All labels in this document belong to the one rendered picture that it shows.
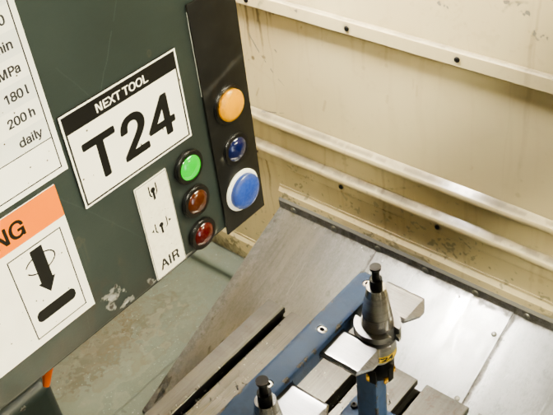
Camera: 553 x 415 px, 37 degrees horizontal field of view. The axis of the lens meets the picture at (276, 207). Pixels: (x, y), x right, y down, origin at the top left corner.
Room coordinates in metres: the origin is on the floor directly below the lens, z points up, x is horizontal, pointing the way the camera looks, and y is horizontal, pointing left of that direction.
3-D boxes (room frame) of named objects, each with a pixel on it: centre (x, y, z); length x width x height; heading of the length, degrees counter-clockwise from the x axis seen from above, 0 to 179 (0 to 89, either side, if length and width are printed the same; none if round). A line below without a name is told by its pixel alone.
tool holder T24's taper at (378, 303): (0.75, -0.11, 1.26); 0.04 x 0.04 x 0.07
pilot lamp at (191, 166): (0.48, 0.06, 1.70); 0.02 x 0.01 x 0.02; 135
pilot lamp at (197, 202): (0.48, 0.06, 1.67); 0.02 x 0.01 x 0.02; 135
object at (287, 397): (0.63, 0.00, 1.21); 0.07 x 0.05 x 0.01; 45
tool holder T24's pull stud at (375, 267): (0.75, -0.11, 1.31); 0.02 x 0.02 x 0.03
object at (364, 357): (0.71, -0.08, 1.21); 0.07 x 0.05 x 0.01; 45
